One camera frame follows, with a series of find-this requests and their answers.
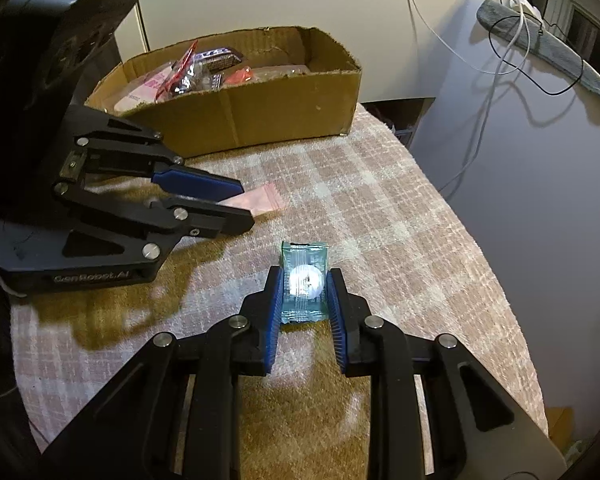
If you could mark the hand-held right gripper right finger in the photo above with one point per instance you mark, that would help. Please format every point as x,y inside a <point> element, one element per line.
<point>336,315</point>

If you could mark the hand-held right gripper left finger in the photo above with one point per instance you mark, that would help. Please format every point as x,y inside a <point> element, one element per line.
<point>275,310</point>

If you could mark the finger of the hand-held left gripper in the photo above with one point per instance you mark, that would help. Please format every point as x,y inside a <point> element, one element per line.
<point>215,222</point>
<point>200,185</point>

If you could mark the pink translucent packet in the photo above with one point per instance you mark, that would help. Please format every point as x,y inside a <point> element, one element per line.
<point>260,197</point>

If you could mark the teal candy packet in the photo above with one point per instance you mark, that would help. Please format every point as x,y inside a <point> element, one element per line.
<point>305,255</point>

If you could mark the dark speckled snack packet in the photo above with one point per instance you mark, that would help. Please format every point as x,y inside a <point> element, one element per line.
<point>190,87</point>

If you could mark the cardboard box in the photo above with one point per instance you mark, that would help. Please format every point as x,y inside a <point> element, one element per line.
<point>280,110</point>

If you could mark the red candy wrapper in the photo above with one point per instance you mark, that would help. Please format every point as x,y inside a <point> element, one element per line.
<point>240,76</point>

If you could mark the brown chocolate bar wrapper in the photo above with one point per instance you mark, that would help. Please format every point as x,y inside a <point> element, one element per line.
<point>220,57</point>

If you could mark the pink printed clear packet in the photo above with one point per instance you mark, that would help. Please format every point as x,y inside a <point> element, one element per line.
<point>140,90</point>

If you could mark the checked tablecloth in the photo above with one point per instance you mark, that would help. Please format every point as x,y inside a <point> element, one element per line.
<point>380,210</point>

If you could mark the red white snack packet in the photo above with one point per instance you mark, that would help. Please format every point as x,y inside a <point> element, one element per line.
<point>185,62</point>

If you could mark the grey stone window sill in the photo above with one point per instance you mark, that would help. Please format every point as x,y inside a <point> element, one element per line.
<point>555,45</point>

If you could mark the white power strip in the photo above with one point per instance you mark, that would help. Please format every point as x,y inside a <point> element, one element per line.
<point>525,2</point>

